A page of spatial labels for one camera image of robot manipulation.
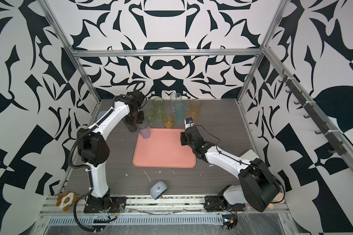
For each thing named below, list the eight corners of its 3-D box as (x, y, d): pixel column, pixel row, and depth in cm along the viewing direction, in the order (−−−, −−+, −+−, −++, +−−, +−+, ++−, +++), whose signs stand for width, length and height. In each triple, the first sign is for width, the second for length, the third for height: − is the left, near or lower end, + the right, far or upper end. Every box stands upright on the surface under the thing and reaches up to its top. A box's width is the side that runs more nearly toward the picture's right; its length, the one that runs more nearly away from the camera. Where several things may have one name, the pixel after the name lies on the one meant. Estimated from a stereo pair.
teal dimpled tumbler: (177, 123, 110) (177, 113, 101) (173, 114, 116) (173, 104, 107) (186, 120, 112) (187, 111, 103) (182, 112, 117) (182, 102, 108)
